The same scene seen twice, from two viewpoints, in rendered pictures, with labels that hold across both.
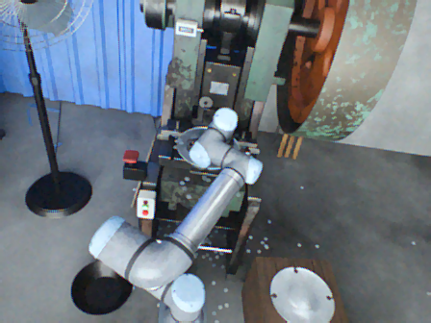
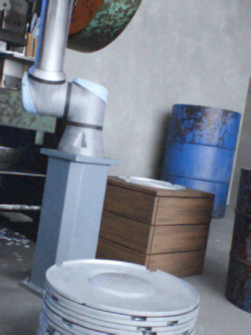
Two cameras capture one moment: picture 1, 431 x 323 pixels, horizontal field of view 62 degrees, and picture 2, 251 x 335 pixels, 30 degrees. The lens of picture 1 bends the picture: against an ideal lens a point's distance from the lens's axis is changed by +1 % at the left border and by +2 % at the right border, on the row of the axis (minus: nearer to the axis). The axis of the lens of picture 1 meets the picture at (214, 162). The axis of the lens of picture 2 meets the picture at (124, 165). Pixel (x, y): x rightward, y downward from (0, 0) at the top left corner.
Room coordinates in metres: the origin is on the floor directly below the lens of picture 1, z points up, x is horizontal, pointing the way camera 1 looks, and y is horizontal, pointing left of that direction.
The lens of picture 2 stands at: (-0.71, 0.75, 0.52)
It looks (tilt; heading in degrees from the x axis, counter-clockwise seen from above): 3 degrees down; 325
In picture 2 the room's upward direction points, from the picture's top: 9 degrees clockwise
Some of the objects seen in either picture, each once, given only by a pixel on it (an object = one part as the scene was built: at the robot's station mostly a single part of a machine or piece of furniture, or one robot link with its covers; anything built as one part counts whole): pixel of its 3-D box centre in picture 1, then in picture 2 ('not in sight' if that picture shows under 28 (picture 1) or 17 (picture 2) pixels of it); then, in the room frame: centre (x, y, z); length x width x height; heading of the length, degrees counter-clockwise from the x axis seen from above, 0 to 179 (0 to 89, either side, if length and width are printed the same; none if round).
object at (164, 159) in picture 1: (207, 147); not in sight; (1.37, 0.05, 0.68); 0.45 x 0.30 x 0.06; 95
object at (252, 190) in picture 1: (249, 168); (26, 138); (1.53, -0.20, 0.45); 0.92 x 0.12 x 0.90; 5
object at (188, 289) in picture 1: (186, 296); (86, 102); (0.61, 0.01, 0.62); 0.13 x 0.12 x 0.14; 66
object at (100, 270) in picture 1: (103, 288); not in sight; (0.87, 0.43, 0.04); 0.30 x 0.30 x 0.07
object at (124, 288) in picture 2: not in sight; (122, 283); (0.00, 0.22, 0.25); 0.29 x 0.29 x 0.01
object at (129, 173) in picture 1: (135, 178); not in sight; (1.12, 0.34, 0.62); 0.10 x 0.06 x 0.20; 95
